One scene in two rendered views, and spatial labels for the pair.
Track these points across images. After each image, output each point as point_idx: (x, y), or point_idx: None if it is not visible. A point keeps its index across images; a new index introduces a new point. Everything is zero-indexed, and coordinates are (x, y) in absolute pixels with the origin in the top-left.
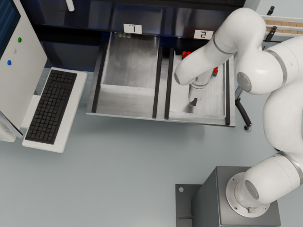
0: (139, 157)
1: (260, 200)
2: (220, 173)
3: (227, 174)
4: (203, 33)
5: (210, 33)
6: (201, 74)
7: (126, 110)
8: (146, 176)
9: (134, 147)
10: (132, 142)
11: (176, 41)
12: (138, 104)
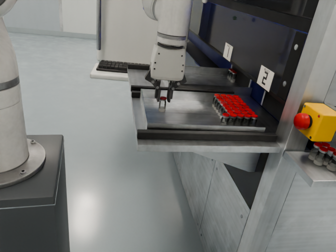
0: (135, 239)
1: None
2: (48, 136)
3: (46, 143)
4: (265, 74)
5: (270, 77)
6: (159, 1)
7: (136, 79)
8: (109, 250)
9: (147, 231)
10: (153, 228)
11: (255, 105)
12: (147, 84)
